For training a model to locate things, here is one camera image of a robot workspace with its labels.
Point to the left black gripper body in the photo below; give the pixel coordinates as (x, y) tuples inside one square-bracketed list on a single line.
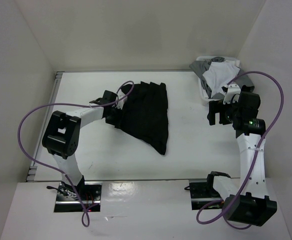
[(115, 117)]

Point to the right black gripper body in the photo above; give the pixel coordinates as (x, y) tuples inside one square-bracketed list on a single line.
[(231, 110)]

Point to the black pleated skirt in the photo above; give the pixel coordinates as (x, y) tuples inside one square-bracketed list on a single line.
[(144, 115)]

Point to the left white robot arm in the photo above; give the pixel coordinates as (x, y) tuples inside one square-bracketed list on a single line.
[(61, 137)]

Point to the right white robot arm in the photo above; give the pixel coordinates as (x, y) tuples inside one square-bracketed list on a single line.
[(250, 203)]

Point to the white laundry basket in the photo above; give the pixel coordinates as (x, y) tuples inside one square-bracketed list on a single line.
[(203, 95)]

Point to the grey garment in basket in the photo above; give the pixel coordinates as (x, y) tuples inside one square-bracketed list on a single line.
[(199, 67)]

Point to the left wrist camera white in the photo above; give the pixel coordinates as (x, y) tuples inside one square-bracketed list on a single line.
[(121, 101)]

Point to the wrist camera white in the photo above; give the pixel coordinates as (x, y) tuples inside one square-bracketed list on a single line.
[(121, 101), (232, 93)]

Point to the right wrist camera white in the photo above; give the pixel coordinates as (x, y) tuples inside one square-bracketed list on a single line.
[(232, 93)]

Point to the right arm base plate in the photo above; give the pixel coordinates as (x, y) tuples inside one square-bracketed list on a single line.
[(200, 195)]

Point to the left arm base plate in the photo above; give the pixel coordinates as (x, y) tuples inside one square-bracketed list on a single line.
[(67, 201)]

